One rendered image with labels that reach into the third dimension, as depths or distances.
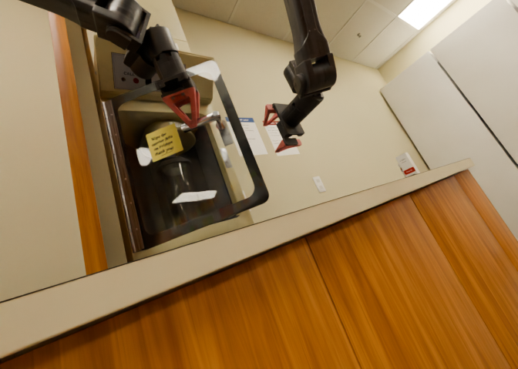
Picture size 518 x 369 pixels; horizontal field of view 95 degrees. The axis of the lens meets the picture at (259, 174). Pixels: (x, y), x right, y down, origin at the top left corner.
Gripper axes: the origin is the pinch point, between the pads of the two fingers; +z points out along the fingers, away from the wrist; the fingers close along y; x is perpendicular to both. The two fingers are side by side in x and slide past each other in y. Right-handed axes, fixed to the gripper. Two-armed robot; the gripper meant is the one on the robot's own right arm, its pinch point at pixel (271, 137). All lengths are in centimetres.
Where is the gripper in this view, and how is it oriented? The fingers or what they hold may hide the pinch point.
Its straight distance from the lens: 73.3
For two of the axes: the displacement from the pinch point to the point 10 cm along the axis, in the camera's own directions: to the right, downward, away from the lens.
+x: -7.9, 1.1, -6.0
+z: -5.0, 4.5, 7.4
